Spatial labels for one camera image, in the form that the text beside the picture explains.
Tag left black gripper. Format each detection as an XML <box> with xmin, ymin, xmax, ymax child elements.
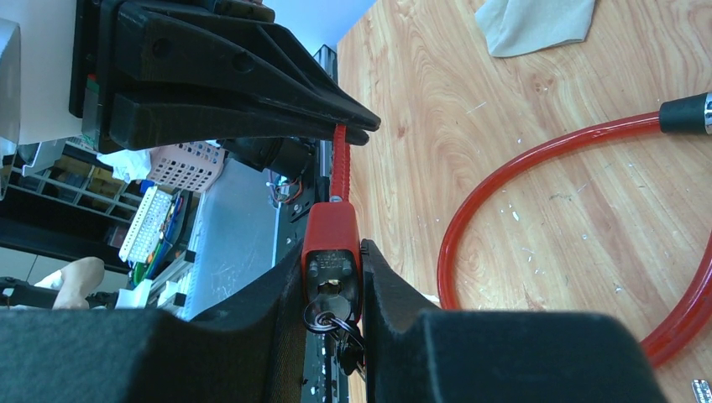
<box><xmin>69</xmin><ymin>0</ymin><xmax>380</xmax><ymax>154</ymax></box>

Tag red cable lock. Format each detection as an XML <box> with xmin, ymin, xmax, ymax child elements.
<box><xmin>437</xmin><ymin>92</ymin><xmax>711</xmax><ymax>368</ymax></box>

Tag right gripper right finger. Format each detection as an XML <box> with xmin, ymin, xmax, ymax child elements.
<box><xmin>361</xmin><ymin>239</ymin><xmax>666</xmax><ymax>402</ymax></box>

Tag small padlock keys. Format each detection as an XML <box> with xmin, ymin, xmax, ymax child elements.
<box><xmin>303</xmin><ymin>294</ymin><xmax>366</xmax><ymax>381</ymax></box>

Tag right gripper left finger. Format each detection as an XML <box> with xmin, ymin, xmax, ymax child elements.
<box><xmin>1</xmin><ymin>246</ymin><xmax>306</xmax><ymax>402</ymax></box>

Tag silver key with ring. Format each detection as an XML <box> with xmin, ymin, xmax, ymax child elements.
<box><xmin>691</xmin><ymin>379</ymin><xmax>712</xmax><ymax>403</ymax></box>

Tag beige cloth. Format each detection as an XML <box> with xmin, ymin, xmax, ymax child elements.
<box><xmin>474</xmin><ymin>0</ymin><xmax>595</xmax><ymax>58</ymax></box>

